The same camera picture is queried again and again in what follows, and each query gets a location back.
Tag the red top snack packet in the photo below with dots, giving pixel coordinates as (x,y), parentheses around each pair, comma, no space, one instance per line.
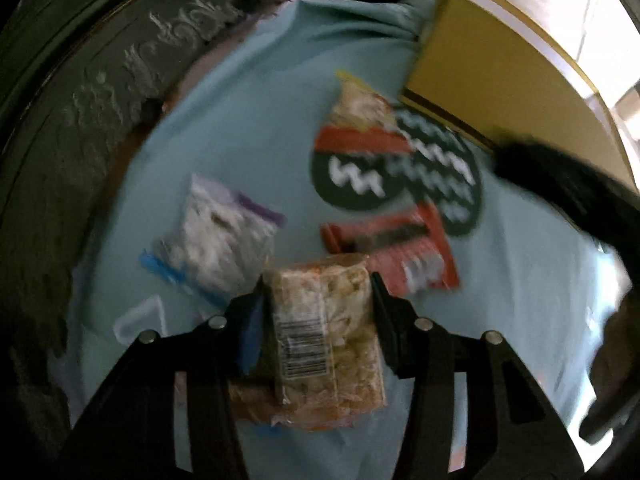
(361,121)

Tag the orange biscuit snack bag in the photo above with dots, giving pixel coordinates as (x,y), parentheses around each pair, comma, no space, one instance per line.
(320,364)

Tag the blue purple clear packet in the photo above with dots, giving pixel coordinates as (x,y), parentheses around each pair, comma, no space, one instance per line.
(221,245)

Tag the dark carved wooden furniture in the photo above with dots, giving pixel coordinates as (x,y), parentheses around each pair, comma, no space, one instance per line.
(78,78)

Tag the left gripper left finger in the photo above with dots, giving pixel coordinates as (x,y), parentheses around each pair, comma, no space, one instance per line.
(127,430)

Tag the yellow cardboard box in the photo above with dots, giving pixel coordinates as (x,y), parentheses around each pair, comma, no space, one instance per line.
(490,72)

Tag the light blue tablecloth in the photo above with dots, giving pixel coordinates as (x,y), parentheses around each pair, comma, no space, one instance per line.
(525,270)

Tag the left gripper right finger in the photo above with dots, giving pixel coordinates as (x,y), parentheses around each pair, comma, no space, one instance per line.
(512,432)

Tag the red barcode snack packet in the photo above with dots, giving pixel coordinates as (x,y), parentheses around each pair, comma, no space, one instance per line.
(409,249)

